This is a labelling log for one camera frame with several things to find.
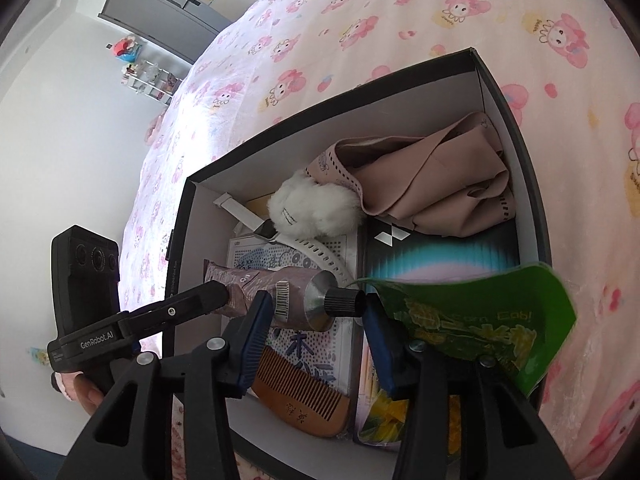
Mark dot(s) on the mauve cream tube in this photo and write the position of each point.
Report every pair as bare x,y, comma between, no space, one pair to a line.
290,295

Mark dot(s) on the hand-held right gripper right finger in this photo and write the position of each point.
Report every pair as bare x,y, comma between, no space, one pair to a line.
377,345

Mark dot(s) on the pink printed blanket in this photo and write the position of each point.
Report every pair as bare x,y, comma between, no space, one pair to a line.
400,10

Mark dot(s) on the beige cloth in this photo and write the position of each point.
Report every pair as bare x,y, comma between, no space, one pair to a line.
440,185

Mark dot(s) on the black pastel gradient box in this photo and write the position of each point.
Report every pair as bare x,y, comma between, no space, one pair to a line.
440,260

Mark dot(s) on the person's left hand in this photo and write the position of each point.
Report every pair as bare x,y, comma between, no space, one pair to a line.
85,390

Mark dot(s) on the red pink toy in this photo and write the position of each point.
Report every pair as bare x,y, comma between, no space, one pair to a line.
125,47

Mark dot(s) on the green snack packet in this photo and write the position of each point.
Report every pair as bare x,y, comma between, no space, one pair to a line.
475,310

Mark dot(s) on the yellow printed packet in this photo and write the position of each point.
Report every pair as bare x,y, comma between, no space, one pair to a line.
385,420

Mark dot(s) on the black cardboard box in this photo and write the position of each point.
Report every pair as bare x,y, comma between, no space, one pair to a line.
350,115

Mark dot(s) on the wooden comb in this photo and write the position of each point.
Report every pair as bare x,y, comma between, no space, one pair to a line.
300,390

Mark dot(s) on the white fluffy pompom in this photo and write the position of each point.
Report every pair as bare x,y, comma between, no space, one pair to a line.
310,205

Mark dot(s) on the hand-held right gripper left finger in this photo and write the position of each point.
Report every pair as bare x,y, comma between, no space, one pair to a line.
252,345

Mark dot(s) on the white smartwatch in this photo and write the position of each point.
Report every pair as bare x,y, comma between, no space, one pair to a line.
325,255

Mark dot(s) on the grey wardrobe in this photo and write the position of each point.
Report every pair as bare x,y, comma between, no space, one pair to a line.
150,10

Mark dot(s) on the white shelf rack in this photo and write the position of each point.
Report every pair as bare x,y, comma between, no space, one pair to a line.
150,82

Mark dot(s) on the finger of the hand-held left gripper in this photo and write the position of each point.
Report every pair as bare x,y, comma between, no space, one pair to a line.
175,307

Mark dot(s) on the white dotted booklet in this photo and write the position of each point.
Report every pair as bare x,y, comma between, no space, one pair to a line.
330,355

